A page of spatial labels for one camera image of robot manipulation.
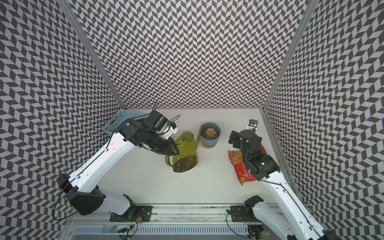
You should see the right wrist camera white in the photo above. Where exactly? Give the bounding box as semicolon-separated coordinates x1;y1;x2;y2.
247;119;259;130

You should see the pink succulent blue pot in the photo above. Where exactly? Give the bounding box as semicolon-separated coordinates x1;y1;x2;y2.
200;123;221;147

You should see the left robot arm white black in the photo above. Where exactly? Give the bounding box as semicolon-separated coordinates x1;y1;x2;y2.
57;118;179;216

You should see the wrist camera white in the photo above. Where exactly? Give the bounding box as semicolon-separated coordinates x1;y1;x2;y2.
247;119;259;130
146;110;178;140

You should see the terracotta round saucer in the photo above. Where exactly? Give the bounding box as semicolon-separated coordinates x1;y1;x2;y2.
199;139;215;149

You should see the aluminium front rail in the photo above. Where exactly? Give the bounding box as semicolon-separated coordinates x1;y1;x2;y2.
56;203;325;240

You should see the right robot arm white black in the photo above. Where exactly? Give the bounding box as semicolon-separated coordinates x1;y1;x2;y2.
229;130;339;240

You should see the red cookie snack bag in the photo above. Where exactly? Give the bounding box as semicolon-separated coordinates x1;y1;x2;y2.
228;150;257;185

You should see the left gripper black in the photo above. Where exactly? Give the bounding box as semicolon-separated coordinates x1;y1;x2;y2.
144;130;180;156

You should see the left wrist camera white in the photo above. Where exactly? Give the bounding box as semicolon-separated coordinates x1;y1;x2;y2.
146;110;178;140

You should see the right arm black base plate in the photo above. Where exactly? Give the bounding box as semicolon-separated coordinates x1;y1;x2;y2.
230;205;257;222

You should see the light blue plastic basket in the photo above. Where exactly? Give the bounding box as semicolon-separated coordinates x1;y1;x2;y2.
102;110;140;136

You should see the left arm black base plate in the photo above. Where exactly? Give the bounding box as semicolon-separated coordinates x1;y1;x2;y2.
110;205;153;223

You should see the green transparent watering can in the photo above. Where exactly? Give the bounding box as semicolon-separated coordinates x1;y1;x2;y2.
165;127;202;173

